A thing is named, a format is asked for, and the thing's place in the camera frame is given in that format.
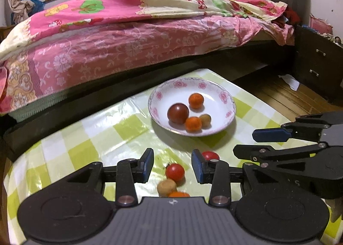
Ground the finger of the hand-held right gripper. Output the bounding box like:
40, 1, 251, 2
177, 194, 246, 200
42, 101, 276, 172
233, 143, 343, 199
252, 112, 343, 144

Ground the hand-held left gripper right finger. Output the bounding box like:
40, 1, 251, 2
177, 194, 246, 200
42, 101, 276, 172
191, 149, 282, 207

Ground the pink floral bedsheet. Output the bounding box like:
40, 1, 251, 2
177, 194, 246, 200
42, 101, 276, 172
0, 16, 295, 115

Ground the white floral rim plate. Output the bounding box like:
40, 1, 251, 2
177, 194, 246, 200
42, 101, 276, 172
148, 77, 237, 137

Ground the brown longan on table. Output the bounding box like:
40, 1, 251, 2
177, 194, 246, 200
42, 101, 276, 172
157, 179, 178, 197

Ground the large dark red tomato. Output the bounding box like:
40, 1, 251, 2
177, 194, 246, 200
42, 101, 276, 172
167, 103, 190, 125

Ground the small brown longan in plate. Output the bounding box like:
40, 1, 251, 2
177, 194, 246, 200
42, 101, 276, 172
199, 114, 212, 128

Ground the pink basket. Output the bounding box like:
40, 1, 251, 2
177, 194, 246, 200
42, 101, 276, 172
309, 15, 334, 35

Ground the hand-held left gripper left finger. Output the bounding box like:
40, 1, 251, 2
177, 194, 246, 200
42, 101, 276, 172
63, 148, 155, 207

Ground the pink cartoon print quilt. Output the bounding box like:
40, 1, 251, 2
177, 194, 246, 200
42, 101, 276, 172
0, 0, 289, 60

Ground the red cherry tomato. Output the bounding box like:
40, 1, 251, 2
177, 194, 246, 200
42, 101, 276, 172
202, 151, 220, 162
165, 163, 185, 183

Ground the white paper sheet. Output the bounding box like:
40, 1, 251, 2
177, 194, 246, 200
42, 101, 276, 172
278, 74, 300, 92

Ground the dark wooden nightstand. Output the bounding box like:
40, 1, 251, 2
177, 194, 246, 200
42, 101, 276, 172
292, 25, 343, 104

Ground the blue cloth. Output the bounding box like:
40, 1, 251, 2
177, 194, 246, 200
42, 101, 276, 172
21, 0, 45, 17

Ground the red cloth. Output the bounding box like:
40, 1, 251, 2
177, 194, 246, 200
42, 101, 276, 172
273, 6, 301, 28

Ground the green checkered plastic tablecloth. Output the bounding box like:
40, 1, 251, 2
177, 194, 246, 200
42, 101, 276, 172
4, 68, 343, 245

